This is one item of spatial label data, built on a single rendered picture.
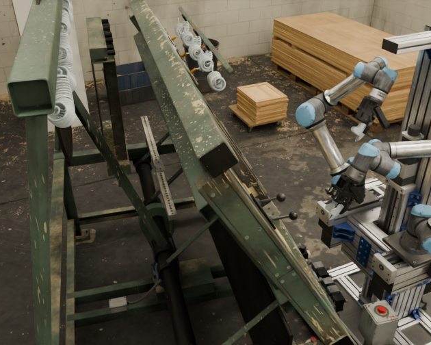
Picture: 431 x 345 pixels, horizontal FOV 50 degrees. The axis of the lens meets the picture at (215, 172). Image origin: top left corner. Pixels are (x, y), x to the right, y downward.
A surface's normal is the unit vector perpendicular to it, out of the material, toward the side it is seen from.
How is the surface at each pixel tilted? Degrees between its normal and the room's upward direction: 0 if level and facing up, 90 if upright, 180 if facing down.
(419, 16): 90
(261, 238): 90
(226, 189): 90
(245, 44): 90
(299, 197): 0
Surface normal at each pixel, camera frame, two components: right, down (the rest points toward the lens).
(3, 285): 0.00, -0.84
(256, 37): 0.41, 0.49
